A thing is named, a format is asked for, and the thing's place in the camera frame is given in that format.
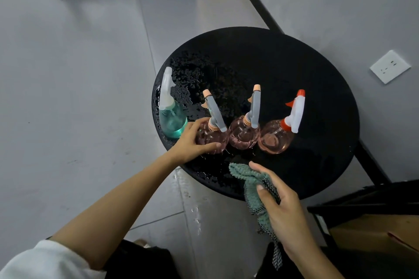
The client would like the person's left hand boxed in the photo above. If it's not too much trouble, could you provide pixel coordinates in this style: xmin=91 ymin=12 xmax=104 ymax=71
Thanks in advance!
xmin=167 ymin=117 xmax=223 ymax=165

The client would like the person's right hand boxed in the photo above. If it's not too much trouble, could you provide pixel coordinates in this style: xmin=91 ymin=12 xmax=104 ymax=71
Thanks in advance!
xmin=248 ymin=161 xmax=316 ymax=260

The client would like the green spray bottle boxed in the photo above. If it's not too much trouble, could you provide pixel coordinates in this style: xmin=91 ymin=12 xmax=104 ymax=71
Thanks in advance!
xmin=158 ymin=66 xmax=188 ymax=140

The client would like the green cleaning cloth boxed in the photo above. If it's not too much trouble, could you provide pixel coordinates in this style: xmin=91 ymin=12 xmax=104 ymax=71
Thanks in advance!
xmin=228 ymin=163 xmax=284 ymax=271

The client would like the pink spray bottle grey nozzle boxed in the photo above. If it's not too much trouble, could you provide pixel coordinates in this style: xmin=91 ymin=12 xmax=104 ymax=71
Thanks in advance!
xmin=228 ymin=84 xmax=261 ymax=150
xmin=196 ymin=89 xmax=230 ymax=154

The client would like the pink bottle orange white nozzle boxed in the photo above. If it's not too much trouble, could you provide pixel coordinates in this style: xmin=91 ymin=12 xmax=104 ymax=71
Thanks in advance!
xmin=258 ymin=89 xmax=306 ymax=155

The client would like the black metal rack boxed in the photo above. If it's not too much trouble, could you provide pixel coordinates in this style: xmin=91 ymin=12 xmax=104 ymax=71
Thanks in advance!
xmin=307 ymin=179 xmax=419 ymax=279

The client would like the person's left forearm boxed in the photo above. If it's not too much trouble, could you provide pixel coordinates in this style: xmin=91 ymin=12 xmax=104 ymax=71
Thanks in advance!
xmin=49 ymin=154 xmax=179 ymax=271

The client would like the person's white sleeve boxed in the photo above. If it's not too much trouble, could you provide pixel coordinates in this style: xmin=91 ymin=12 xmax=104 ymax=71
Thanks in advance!
xmin=0 ymin=239 xmax=107 ymax=279

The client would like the round black table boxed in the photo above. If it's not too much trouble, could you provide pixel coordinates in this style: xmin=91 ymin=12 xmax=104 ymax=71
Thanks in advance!
xmin=151 ymin=26 xmax=361 ymax=201

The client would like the white wall socket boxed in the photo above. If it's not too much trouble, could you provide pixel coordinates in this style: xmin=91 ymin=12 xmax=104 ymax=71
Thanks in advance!
xmin=369 ymin=49 xmax=412 ymax=85

